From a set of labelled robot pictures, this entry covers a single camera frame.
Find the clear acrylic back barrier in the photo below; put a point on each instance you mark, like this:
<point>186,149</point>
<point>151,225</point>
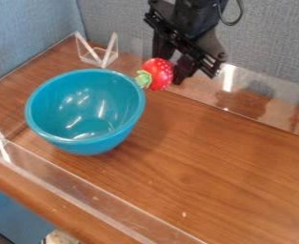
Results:
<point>253,94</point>

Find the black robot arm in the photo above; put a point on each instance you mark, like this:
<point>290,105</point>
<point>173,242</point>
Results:
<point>185,27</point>

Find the clear acrylic barrier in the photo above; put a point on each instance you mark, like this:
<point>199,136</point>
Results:
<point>123,216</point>
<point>253,94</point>

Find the clear acrylic front barrier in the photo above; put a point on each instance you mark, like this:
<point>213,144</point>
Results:
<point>123,216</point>

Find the blue bowl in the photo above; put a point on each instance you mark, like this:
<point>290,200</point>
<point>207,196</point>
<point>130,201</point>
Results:
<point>86,110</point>

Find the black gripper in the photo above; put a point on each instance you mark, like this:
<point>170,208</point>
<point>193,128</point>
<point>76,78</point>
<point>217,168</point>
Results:
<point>185,27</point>

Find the red toy strawberry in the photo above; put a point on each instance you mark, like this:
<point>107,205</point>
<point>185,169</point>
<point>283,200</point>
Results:
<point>156,74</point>

